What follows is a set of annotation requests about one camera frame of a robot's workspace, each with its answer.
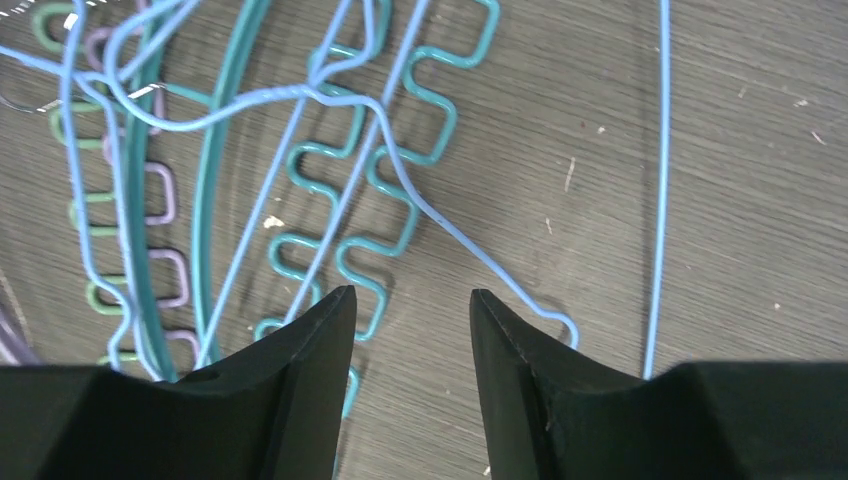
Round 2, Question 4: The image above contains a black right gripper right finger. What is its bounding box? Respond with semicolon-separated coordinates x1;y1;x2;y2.
469;289;847;479

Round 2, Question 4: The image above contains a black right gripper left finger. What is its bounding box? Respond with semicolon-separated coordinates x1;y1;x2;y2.
1;286;357;479

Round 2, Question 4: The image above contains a purple notched hanger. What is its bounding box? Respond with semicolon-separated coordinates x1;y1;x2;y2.
84;27;199;378

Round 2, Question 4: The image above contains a green notched hanger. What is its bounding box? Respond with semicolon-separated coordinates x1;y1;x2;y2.
41;1;138;372

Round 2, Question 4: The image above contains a teal notched hanger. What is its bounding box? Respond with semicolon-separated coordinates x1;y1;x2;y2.
334;0;502;480
122;0;392;384

